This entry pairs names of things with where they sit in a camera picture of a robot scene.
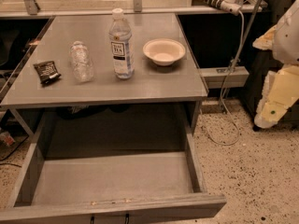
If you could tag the grey open top drawer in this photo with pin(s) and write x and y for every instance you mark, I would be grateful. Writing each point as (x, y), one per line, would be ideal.
(135, 167)

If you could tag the grey back shelf rail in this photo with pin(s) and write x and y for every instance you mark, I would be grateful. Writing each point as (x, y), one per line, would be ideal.
(93, 0)

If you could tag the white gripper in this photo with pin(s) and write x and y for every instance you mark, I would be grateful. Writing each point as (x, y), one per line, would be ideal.
(287, 42)

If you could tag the grey metal bracket box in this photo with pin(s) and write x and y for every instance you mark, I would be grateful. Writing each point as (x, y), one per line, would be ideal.
(218, 77)

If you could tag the white paper bowl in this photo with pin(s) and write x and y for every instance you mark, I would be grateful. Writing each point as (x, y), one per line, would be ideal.
(164, 51)

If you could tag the black snack packet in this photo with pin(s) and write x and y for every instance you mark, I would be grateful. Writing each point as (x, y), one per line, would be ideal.
(47, 72)

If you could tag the clear water bottle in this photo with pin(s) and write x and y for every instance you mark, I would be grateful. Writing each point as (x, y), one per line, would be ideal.
(81, 62)

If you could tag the grey cabinet desk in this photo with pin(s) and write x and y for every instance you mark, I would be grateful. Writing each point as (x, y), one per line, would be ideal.
(179, 82)

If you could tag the white device with coiled cord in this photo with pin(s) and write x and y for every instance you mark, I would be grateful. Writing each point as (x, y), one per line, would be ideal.
(230, 6)

